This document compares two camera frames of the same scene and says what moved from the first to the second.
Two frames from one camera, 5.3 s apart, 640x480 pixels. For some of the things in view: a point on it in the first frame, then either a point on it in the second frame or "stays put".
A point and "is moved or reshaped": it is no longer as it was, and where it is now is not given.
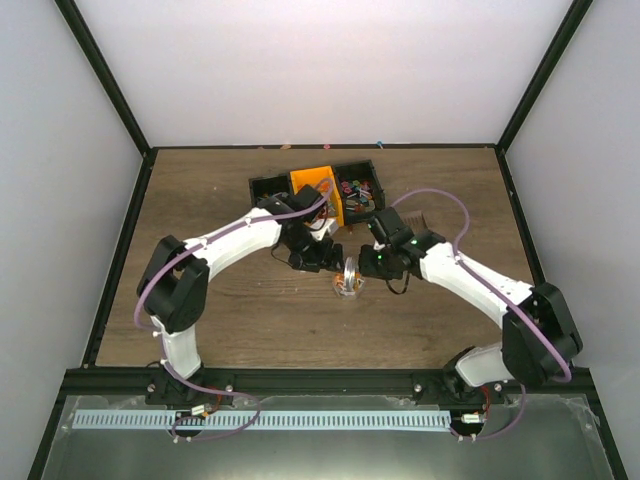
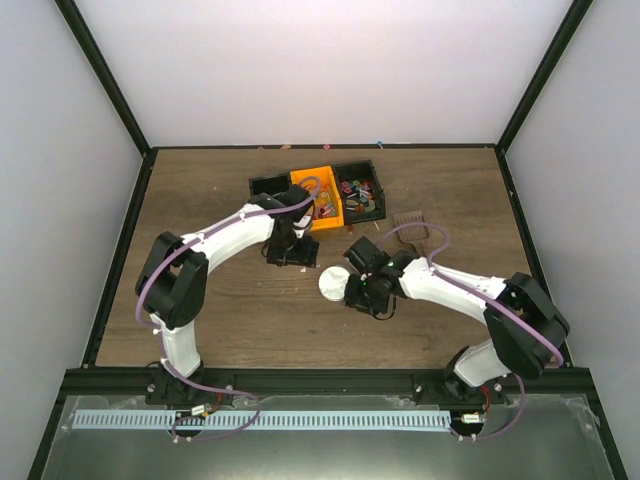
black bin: [267, 186] stays put
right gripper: [367, 269] → [351, 296]
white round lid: [349, 273] is moved or reshaped
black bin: [361, 190] stays put
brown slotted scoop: [415, 220] stays put
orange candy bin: [323, 178] stays put
